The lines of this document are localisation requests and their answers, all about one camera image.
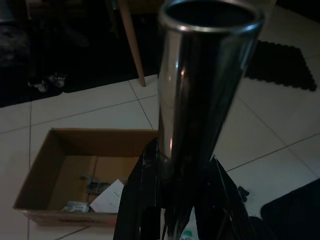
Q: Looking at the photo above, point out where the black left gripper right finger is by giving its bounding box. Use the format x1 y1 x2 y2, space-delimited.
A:
193 152 261 240

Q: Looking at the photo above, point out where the blue grey plastic tool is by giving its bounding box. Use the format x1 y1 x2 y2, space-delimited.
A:
81 174 111 198

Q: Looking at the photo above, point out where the black crumpled scrunchie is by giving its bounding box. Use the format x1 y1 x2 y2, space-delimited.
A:
237 184 251 204

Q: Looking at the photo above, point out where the open brown cardboard box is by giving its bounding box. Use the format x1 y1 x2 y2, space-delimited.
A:
12 127 161 229

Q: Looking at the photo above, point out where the small printed packet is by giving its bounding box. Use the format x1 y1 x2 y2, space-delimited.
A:
61 199 91 213

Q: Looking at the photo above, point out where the black rounded floor rug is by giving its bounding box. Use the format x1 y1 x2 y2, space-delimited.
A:
259 178 320 240

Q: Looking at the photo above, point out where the silver caster wheel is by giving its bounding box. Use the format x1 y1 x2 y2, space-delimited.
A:
27 79 49 94
48 72 68 88

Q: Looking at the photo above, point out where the black interlocking foam mat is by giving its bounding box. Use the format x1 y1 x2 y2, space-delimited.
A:
243 39 318 92

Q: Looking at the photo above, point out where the white paper sheet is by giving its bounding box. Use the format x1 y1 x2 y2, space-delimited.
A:
89 181 125 213

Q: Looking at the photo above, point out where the small green cap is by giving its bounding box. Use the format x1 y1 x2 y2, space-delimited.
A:
182 226 195 240

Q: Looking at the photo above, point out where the dark fuzzy carpet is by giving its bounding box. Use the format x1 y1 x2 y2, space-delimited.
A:
0 0 163 109

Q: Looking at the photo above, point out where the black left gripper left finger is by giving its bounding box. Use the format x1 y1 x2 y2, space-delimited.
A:
112 138 164 240

